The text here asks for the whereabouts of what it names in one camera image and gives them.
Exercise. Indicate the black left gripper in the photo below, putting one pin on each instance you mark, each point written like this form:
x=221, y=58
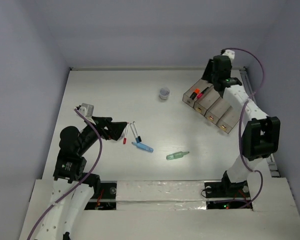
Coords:
x=114, y=129

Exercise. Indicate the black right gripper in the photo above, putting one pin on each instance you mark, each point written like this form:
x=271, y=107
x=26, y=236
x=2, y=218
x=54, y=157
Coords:
x=206, y=75

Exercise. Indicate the orange highlighter marker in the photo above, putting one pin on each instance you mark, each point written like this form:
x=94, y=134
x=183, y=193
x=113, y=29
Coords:
x=194, y=93

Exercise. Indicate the pink highlighter marker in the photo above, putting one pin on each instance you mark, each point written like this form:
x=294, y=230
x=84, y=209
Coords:
x=202, y=92

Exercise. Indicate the red capped white pen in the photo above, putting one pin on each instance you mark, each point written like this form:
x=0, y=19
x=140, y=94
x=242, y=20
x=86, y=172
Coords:
x=126, y=133

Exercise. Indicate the black capped white pen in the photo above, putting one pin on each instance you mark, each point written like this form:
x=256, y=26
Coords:
x=137, y=131

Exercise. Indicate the clear jar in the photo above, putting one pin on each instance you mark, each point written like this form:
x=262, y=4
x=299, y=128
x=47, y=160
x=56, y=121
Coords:
x=164, y=93

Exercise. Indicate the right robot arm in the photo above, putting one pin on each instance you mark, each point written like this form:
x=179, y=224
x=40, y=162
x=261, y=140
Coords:
x=258, y=133

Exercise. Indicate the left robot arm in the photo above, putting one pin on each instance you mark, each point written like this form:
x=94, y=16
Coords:
x=72, y=186

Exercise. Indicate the clear four-compartment organizer tray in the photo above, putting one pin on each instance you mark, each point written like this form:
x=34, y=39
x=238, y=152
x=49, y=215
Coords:
x=212, y=106

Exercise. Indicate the blue utility knife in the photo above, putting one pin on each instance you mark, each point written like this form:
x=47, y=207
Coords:
x=142, y=146

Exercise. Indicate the green utility knife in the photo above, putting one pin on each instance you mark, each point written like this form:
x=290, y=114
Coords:
x=176, y=155

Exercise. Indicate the white front board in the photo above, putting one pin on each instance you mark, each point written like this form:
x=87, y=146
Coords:
x=160, y=210

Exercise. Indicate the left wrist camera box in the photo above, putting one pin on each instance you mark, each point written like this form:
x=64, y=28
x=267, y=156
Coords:
x=85, y=110

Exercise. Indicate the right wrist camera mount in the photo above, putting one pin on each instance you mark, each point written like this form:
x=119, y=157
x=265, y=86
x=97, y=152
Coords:
x=229, y=53

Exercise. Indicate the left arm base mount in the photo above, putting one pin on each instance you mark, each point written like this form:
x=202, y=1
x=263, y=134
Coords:
x=105, y=198

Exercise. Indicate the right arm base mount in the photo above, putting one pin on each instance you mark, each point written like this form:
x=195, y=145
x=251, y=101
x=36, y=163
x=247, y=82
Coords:
x=226, y=194

